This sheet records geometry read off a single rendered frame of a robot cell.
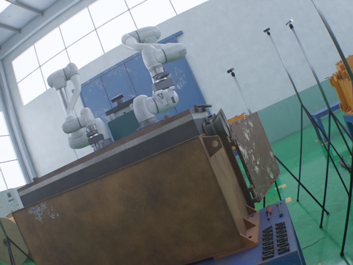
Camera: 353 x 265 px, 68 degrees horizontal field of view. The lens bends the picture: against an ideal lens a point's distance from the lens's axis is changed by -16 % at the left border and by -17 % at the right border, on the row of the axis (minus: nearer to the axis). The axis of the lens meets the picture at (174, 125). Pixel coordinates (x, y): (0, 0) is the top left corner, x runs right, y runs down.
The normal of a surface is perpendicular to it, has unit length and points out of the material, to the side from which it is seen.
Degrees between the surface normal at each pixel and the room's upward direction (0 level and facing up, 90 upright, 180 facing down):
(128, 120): 90
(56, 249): 90
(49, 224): 90
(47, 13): 90
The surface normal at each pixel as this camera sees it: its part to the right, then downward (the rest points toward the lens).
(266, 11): -0.25, 0.04
